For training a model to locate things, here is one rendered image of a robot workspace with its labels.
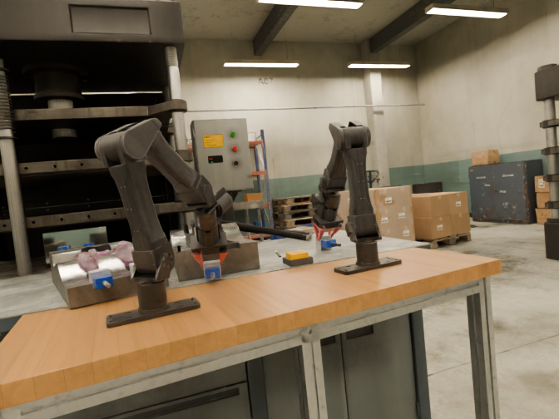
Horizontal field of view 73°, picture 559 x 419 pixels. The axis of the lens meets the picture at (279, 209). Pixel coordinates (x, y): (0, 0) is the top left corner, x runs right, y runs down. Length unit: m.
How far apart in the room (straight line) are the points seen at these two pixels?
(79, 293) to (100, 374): 0.41
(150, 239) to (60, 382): 0.31
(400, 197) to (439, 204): 0.76
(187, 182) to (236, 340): 0.41
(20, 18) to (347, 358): 1.93
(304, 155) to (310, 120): 0.80
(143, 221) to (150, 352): 0.28
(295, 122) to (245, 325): 8.02
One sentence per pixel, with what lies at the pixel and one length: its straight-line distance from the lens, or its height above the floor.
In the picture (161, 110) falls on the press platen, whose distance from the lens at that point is 2.01.
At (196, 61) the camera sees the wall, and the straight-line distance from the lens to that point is 8.46.
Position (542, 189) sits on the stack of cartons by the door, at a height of 0.59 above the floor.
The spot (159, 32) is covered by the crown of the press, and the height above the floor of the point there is 1.86.
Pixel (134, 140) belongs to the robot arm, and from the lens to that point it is 0.85.
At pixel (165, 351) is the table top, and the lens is 0.75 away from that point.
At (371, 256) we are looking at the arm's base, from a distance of 1.11.
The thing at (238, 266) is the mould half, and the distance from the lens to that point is 1.23.
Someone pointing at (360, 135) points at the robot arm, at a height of 1.18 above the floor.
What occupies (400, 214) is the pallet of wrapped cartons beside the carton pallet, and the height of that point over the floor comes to 0.57.
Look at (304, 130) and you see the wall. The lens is 8.72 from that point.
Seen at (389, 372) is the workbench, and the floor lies 0.34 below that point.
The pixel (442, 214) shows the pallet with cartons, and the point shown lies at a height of 0.46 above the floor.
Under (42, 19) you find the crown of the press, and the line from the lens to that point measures 2.11.
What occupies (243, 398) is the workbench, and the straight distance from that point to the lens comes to 1.36.
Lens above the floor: 1.05
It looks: 3 degrees down
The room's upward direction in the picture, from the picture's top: 6 degrees counter-clockwise
